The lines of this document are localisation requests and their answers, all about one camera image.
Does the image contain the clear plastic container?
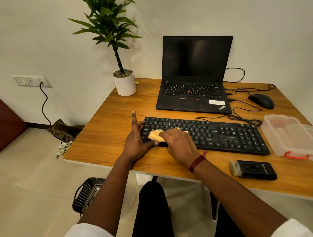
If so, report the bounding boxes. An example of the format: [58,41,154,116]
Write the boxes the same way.
[260,114,313,160]

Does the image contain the yellow cloth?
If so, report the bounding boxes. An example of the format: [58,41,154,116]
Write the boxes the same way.
[148,127,189,143]

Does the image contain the white flower bunch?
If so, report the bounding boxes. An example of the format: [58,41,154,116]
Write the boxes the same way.
[55,141,73,159]

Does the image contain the green leafy plant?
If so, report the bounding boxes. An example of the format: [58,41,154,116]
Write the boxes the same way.
[68,0,142,74]

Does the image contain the person's left hand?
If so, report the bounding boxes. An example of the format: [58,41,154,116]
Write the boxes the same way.
[121,110,160,163]

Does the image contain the dark brown cabinet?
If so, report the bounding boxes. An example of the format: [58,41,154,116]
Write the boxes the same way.
[0,99,27,152]

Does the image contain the black laptop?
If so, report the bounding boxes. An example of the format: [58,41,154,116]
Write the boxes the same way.
[156,35,234,115]

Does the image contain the black computer mouse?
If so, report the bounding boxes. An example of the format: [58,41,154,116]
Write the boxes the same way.
[248,93,275,110]

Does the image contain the black keyboard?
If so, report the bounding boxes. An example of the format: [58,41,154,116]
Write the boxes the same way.
[140,116,271,156]

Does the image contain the white plant pot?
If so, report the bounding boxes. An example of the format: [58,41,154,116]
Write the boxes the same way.
[112,69,137,97]

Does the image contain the black woven basket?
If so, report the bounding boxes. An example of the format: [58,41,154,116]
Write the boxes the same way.
[72,177,106,215]

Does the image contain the person's black trousers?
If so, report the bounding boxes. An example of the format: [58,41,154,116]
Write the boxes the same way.
[132,180,245,237]

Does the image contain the person's right hand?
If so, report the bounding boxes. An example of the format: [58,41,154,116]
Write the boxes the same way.
[159,128,201,169]

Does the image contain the black laptop charger cable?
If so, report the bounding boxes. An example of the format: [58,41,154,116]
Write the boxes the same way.
[223,67,246,83]

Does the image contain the person's white shirt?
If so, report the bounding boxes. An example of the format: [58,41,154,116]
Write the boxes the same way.
[64,218,313,237]

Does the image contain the brown patterned bag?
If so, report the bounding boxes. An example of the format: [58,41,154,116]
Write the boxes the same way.
[47,118,85,143]

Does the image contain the white wall socket panel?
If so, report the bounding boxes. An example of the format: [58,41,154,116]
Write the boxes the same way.
[12,75,52,88]

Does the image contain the red wrist band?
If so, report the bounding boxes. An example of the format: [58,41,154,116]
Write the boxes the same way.
[189,151,208,173]

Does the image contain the person's left forearm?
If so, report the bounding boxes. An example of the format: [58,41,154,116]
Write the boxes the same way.
[78,156,134,236]

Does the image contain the black mouse cable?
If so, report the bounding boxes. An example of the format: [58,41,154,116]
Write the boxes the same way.
[224,83,277,102]

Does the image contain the black cleaning brush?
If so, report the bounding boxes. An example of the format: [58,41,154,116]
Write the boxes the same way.
[229,160,278,181]

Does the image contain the person's right forearm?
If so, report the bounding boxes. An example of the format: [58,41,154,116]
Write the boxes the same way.
[194,160,288,237]

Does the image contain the black wall power cable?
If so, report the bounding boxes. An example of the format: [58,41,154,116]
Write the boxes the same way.
[39,82,52,126]

